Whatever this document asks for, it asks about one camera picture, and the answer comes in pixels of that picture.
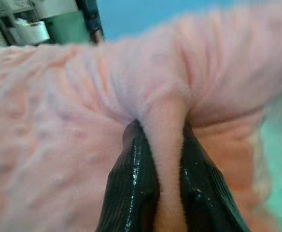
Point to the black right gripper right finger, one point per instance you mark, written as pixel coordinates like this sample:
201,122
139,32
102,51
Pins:
203,198

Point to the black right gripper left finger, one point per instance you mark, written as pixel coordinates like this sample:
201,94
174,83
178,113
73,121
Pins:
131,188

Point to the pink dotted pillow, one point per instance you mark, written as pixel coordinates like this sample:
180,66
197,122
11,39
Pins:
83,96

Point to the green storage container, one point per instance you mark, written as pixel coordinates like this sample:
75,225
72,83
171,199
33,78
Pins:
68,29

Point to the grey storage shelf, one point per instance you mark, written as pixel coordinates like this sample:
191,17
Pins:
4,24

